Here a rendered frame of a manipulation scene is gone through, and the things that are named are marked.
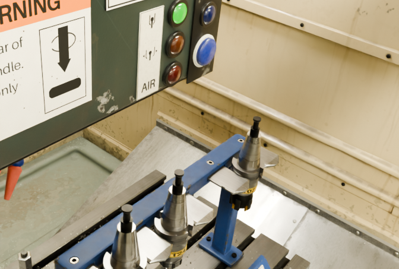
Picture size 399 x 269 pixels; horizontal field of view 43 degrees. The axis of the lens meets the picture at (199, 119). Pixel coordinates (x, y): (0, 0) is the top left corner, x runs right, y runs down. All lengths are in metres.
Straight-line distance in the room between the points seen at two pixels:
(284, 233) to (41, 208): 0.83
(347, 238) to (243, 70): 0.54
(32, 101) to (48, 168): 1.58
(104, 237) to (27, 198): 1.08
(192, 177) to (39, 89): 0.56
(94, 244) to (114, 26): 0.44
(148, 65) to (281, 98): 0.94
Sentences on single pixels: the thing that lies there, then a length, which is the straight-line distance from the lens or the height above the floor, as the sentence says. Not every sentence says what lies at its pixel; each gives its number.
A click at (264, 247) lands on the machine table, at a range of 1.28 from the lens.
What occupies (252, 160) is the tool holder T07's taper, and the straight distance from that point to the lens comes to 0.95.
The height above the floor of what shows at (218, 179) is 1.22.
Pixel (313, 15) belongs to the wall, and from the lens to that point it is 1.26.
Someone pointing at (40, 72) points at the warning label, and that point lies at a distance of 0.38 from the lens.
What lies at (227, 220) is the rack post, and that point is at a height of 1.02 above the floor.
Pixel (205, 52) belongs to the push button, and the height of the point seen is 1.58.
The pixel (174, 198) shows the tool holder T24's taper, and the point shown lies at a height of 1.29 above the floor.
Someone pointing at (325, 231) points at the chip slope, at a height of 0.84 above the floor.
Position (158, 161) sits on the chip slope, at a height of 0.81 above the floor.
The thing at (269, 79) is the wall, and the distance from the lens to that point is 1.38.
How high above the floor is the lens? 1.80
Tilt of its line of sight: 32 degrees down
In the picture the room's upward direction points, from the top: 7 degrees clockwise
